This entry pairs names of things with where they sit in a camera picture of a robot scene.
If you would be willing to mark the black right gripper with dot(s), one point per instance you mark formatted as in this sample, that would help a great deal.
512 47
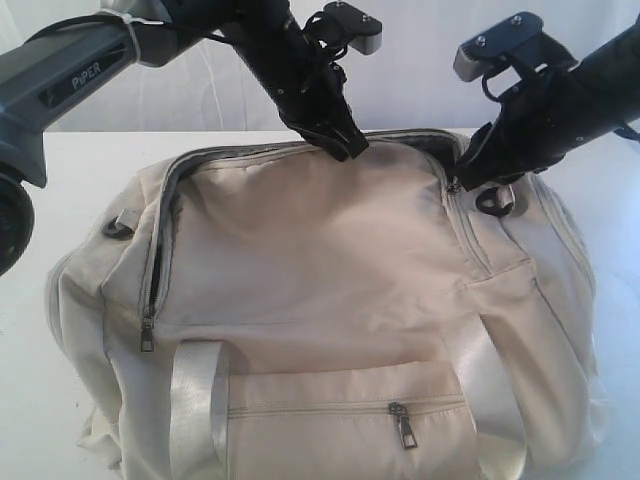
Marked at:
547 115

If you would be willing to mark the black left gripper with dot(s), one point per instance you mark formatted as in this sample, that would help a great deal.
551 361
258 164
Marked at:
295 66

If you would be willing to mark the beige duffel bag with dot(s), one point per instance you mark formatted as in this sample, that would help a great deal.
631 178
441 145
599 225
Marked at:
267 312

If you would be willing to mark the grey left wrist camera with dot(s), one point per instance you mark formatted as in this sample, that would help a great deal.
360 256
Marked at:
362 31

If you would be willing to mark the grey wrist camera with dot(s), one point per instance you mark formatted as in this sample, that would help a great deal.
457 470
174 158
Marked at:
362 31
519 42

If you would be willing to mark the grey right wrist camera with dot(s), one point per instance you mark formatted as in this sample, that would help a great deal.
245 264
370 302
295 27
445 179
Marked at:
519 42

